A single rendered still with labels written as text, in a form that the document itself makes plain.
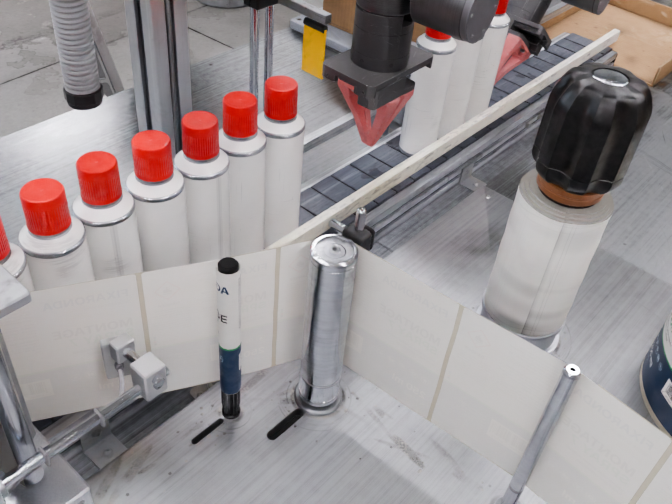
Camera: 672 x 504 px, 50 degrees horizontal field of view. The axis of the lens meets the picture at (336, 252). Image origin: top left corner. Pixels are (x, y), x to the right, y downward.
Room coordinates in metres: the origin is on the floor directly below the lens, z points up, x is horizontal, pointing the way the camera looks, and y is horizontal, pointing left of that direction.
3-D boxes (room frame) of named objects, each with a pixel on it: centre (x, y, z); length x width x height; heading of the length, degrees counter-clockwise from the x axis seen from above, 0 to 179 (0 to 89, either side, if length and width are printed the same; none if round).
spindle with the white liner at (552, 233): (0.53, -0.20, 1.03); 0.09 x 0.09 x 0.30
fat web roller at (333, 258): (0.41, 0.00, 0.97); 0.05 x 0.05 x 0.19
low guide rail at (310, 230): (0.85, -0.14, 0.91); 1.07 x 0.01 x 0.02; 143
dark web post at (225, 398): (0.39, 0.08, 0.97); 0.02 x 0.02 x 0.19
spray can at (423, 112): (0.86, -0.10, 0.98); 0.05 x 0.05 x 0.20
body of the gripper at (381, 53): (0.66, -0.02, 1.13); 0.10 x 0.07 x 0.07; 143
